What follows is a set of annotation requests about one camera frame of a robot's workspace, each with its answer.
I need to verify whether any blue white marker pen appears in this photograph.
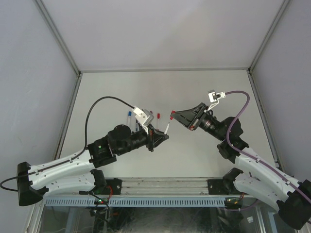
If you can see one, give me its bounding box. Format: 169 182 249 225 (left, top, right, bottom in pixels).
127 111 132 127

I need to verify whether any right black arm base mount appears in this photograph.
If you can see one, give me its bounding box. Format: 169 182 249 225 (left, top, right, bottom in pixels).
207 179 242 195

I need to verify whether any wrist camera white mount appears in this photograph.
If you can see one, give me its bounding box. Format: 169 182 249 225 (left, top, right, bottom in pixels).
207 90 226 111
133 106 154 135

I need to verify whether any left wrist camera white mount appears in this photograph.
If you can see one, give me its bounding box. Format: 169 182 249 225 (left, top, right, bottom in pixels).
133 106 154 135

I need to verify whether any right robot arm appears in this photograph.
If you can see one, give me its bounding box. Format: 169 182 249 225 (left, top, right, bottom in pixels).
171 103 311 230

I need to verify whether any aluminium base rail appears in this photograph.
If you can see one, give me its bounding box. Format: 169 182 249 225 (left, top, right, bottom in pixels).
55 176 301 197

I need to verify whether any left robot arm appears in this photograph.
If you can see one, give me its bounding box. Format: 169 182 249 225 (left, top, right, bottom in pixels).
17 125 169 206

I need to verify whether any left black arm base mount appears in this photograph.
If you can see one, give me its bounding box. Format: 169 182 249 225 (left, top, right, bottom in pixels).
102 178 122 195

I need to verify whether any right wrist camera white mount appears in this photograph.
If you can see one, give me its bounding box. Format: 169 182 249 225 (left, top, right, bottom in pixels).
207 90 226 111

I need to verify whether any blue cable duct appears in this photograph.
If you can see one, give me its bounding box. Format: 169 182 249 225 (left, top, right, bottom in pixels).
44 197 226 207

